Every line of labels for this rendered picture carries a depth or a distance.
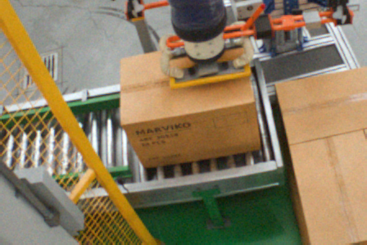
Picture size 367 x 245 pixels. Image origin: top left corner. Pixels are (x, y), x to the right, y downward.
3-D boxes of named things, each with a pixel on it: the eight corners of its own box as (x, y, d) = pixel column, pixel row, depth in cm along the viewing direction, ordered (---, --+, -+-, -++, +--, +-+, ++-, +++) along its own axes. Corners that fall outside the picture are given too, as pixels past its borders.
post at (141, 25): (168, 122, 342) (129, 12, 266) (167, 114, 347) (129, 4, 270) (178, 120, 342) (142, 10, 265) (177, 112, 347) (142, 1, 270)
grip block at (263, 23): (255, 41, 220) (253, 31, 215) (251, 24, 226) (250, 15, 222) (274, 38, 220) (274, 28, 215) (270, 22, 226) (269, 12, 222)
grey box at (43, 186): (20, 239, 140) (-37, 195, 117) (22, 222, 143) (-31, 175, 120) (84, 229, 139) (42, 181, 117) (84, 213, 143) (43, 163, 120)
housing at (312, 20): (305, 30, 221) (305, 23, 217) (301, 20, 225) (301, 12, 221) (321, 28, 220) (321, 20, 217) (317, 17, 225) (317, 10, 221)
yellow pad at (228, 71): (170, 89, 222) (168, 82, 218) (169, 71, 228) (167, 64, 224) (251, 76, 221) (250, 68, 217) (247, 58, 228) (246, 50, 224)
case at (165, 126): (143, 169, 258) (120, 124, 227) (139, 106, 283) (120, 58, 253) (260, 149, 257) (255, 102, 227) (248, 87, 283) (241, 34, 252)
